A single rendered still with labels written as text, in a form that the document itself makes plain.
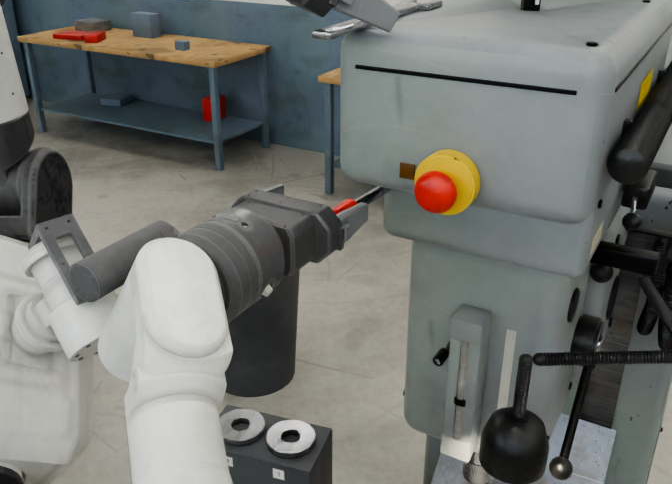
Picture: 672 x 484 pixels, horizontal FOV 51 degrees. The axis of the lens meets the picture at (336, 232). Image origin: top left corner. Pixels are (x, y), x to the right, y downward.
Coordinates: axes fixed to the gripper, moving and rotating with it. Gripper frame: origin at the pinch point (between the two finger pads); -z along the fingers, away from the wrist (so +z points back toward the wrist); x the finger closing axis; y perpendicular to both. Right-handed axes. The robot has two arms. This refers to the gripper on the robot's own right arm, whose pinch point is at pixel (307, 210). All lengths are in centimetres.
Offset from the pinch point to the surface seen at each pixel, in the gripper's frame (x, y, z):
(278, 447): 20, 58, -21
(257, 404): 115, 170, -140
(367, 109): -6.1, -11.5, -1.6
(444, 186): -16.3, -7.1, 3.0
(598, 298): -26.4, 20.6, -34.4
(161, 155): 377, 170, -368
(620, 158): -29.5, -9.7, -4.7
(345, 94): -3.5, -12.6, -1.8
